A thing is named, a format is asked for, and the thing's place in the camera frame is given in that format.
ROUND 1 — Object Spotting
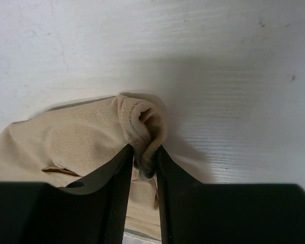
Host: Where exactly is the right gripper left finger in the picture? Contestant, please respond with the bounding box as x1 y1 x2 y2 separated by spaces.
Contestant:
0 145 132 243

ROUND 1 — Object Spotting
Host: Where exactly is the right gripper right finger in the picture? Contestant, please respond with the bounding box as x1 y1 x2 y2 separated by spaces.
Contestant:
156 147 305 243

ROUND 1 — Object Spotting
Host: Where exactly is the beige t shirt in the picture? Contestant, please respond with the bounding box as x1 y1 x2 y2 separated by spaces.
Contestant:
0 93 209 241

